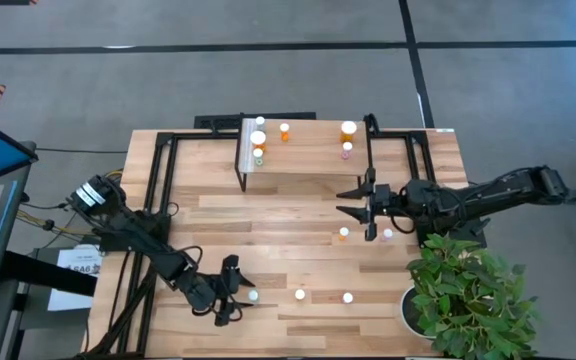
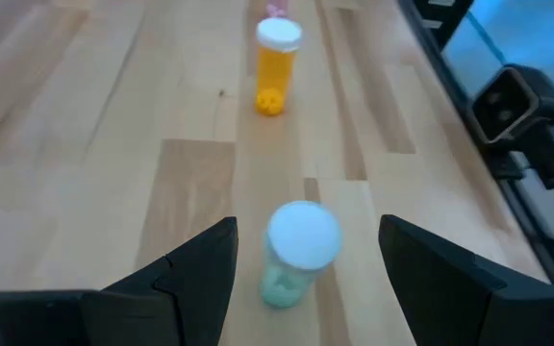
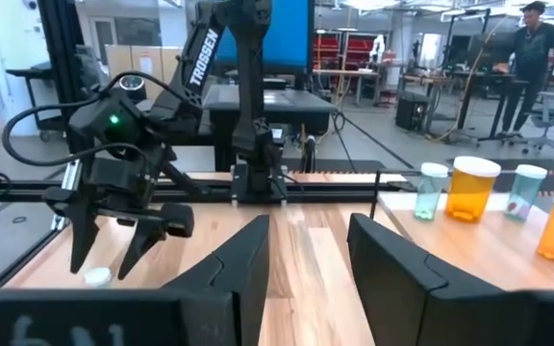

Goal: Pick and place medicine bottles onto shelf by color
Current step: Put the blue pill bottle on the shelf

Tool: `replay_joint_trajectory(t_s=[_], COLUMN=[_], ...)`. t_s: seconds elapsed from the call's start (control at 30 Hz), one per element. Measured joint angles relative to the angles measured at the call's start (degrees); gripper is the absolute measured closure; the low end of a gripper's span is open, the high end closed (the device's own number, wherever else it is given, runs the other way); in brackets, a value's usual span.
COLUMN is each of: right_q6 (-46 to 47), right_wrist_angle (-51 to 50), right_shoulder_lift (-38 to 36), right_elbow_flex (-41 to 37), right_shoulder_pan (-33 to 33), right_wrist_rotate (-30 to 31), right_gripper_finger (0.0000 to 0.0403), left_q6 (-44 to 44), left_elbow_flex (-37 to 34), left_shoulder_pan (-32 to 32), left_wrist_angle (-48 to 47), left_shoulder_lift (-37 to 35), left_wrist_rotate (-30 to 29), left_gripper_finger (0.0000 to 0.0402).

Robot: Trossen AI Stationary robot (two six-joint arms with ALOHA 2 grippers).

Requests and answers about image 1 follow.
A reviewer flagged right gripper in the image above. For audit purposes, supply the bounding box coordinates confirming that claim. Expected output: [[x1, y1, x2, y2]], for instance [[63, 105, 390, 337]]
[[336, 167, 405, 242]]

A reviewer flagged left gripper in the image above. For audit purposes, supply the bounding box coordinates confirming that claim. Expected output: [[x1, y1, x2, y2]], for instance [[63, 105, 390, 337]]
[[187, 254, 257, 327]]

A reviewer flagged large orange pill bottle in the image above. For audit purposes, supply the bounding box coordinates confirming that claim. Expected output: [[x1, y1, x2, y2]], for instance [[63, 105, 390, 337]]
[[339, 120, 359, 144], [249, 129, 268, 151]]

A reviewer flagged wooden shelf with black legs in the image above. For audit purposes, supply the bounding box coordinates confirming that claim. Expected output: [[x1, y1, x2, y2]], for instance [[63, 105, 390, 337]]
[[234, 113, 375, 193]]

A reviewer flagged white plant pot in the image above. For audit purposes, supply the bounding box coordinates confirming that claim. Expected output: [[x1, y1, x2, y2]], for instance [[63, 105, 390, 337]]
[[399, 285, 437, 341]]

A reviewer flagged green leafy plant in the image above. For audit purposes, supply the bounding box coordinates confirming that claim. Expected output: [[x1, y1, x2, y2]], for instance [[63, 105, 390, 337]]
[[406, 232, 542, 360]]

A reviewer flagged black power strip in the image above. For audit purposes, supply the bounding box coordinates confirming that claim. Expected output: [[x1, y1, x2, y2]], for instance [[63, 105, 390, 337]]
[[193, 111, 318, 131]]

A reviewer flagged white printed paper sheet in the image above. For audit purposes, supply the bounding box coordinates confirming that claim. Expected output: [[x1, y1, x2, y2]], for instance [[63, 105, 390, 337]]
[[46, 243, 104, 312]]

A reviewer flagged black aluminium table frame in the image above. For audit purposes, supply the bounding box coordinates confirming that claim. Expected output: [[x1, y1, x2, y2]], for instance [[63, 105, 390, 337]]
[[75, 128, 442, 360]]

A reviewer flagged yellow cable bundle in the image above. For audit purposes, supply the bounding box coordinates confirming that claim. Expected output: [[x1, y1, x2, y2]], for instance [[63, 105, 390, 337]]
[[16, 169, 125, 237]]

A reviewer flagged black floor cable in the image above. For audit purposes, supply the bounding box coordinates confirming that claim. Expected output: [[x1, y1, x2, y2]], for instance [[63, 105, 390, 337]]
[[35, 147, 129, 154]]

